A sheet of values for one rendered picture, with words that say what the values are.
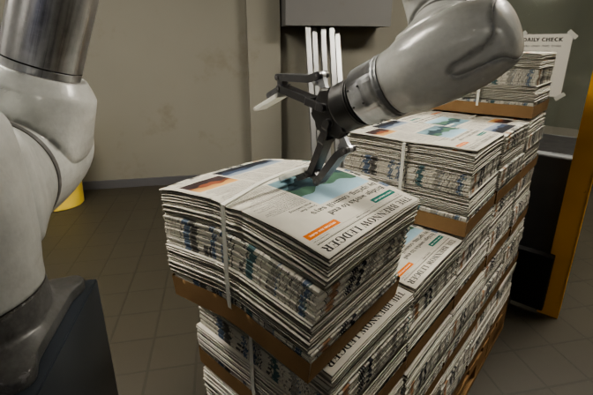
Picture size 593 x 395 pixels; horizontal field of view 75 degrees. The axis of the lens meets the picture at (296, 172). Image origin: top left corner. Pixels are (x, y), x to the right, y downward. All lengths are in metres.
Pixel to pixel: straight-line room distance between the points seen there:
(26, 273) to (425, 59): 0.49
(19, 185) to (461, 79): 0.48
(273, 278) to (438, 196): 0.63
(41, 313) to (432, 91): 0.51
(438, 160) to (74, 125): 0.82
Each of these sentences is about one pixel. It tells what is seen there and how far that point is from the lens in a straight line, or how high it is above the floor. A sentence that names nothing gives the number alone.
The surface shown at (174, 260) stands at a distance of 0.81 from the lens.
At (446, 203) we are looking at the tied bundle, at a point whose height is 0.92.
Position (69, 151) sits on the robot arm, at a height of 1.17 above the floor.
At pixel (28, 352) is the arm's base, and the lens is 0.51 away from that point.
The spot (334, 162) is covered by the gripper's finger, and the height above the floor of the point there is 1.13.
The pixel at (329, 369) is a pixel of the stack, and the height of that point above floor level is 0.82.
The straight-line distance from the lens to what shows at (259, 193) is 0.66.
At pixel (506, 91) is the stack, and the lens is 1.61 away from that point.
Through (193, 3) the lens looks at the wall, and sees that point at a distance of 3.83.
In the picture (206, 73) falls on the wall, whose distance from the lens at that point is 3.81.
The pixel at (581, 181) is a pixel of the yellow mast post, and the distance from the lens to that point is 2.17.
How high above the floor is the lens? 1.31
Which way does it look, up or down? 18 degrees down
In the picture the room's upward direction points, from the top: straight up
